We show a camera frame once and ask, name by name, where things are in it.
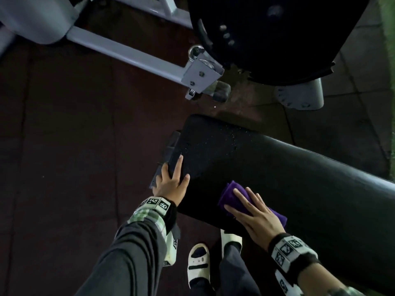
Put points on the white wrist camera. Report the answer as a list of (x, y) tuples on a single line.
[(287, 286), (171, 249)]

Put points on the person's right forearm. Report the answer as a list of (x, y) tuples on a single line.
[(318, 282)]

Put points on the person's left hand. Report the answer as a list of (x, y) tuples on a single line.
[(171, 189)]

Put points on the person's left forearm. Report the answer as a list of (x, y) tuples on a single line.
[(129, 262)]

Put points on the person's white left sandal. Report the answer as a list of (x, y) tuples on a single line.
[(199, 271)]

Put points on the person's white right sandal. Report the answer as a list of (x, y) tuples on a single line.
[(226, 237)]

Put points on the person's dark trousers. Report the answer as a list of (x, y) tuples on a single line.
[(237, 274)]

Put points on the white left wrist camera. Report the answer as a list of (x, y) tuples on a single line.
[(171, 249)]

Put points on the person's white sandal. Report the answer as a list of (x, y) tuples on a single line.
[(226, 237), (199, 271)]

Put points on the grey adjacent bench frame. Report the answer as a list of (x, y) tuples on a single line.
[(123, 52)]

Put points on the person's right hand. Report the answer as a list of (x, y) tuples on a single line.
[(263, 226)]

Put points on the black right wristband with markers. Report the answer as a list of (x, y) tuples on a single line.
[(291, 252)]

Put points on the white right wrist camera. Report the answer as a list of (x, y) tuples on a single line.
[(287, 286)]

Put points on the purple cleaning cloth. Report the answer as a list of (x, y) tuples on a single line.
[(228, 194)]

